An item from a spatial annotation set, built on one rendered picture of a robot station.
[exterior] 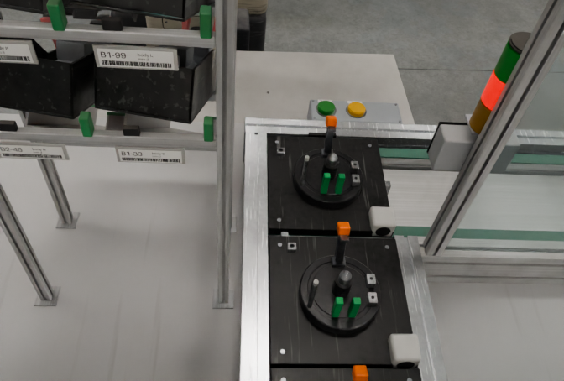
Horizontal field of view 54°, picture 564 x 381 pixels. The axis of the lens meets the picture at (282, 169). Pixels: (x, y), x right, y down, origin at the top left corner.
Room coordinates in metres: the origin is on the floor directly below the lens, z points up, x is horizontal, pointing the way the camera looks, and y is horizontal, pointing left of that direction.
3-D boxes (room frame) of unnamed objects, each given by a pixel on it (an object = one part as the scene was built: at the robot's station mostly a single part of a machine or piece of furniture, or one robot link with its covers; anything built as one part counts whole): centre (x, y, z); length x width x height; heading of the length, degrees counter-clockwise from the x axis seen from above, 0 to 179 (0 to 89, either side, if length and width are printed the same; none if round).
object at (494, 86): (0.62, -0.30, 1.33); 0.05 x 0.05 x 0.05
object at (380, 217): (0.63, -0.20, 0.97); 0.05 x 0.05 x 0.04; 7
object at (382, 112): (0.94, -0.15, 0.93); 0.21 x 0.07 x 0.06; 97
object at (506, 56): (0.62, -0.30, 1.38); 0.05 x 0.05 x 0.05
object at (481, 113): (0.62, -0.30, 1.28); 0.05 x 0.05 x 0.05
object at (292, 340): (0.46, -0.13, 1.01); 0.24 x 0.24 x 0.13; 7
